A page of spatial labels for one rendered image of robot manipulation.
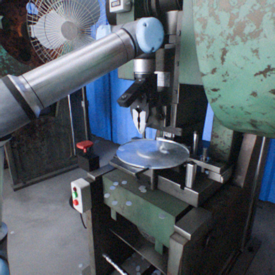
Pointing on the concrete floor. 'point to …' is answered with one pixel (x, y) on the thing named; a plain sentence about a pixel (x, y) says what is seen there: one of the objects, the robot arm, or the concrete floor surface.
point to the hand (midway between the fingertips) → (139, 130)
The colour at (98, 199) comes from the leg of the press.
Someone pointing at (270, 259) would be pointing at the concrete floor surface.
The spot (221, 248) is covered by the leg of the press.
